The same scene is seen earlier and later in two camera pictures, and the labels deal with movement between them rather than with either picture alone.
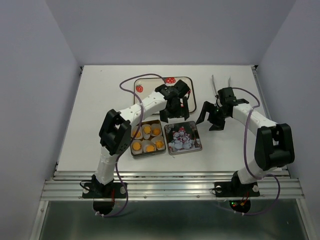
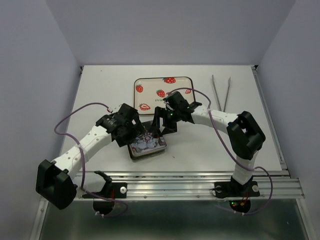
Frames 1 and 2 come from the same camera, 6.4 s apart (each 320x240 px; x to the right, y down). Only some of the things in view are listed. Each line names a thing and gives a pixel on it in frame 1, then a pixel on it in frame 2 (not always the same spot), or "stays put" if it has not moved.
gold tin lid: [182, 137] → [146, 144]
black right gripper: [217, 125] → [159, 112]
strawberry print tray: [145, 85] stays put
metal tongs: [229, 84] stays put
